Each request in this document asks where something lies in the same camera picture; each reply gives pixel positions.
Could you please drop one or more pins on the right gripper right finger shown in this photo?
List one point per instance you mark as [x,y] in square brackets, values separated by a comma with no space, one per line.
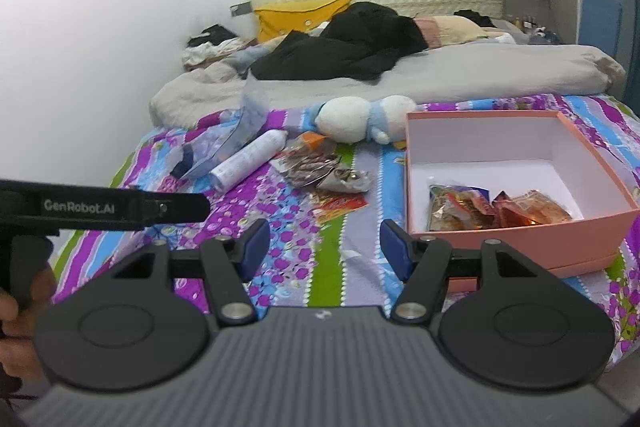
[426,266]

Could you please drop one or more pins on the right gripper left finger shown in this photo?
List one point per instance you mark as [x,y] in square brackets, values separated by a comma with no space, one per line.
[223,264]

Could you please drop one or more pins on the silver triangular snack packet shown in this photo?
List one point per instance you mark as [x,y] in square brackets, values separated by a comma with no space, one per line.
[346,181]

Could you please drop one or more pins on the red orange snack packet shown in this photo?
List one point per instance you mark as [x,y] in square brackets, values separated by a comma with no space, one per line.
[326,207]

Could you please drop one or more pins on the dark round snack packet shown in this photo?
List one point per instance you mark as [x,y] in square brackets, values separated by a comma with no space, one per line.
[301,170]

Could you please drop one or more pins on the orange clear snack packet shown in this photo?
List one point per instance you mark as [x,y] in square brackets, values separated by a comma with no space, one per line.
[308,142]

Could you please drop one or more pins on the red clear candy packet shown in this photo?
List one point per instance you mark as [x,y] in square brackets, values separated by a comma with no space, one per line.
[509,214]

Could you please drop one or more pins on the large clear biscuit packet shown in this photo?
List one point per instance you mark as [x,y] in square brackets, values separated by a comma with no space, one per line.
[542,210]

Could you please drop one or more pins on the person's left hand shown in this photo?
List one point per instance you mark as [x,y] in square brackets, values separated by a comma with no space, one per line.
[18,354]

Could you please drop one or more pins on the red snack in box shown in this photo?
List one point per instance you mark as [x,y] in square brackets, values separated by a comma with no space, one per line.
[459,208]

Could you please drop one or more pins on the colourful floral bed sheet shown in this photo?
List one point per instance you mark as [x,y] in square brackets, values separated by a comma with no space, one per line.
[339,263]

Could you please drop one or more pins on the clear blue plastic pouch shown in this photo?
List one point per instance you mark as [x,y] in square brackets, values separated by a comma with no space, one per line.
[200,155]

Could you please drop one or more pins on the white spray bottle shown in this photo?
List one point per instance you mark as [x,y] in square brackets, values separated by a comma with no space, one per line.
[240,165]

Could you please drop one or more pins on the pink cardboard box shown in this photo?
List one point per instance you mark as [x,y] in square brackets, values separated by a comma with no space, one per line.
[515,151]

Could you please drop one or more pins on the white blue plush toy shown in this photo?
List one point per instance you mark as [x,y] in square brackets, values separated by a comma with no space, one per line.
[350,119]

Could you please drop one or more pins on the grey duvet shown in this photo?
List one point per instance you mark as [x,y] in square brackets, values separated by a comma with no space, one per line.
[452,74]

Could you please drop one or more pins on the black clothing pile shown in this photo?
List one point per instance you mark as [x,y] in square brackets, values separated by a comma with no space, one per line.
[361,43]

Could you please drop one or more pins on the beige pink pillow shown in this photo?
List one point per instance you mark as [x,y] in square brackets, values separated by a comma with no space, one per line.
[452,30]

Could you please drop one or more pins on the yellow pillow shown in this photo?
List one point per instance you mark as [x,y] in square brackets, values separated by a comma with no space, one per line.
[278,19]

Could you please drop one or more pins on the blue padded board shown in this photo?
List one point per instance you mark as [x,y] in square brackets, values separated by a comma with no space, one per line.
[599,26]

